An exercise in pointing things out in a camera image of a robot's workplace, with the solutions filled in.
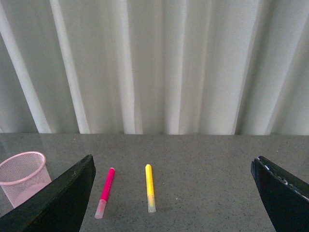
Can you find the pink marker pen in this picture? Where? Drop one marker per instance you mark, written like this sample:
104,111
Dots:
105,194

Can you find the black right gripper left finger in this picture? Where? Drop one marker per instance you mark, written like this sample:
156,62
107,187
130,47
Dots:
58,207

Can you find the pink mesh pen cup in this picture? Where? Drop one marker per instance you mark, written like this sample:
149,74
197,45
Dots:
23,175

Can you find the white pleated curtain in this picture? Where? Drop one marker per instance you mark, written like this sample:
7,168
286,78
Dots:
215,67

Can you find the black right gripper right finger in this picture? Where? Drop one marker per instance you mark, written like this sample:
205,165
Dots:
284,196

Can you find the yellow marker pen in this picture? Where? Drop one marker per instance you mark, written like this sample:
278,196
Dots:
150,189

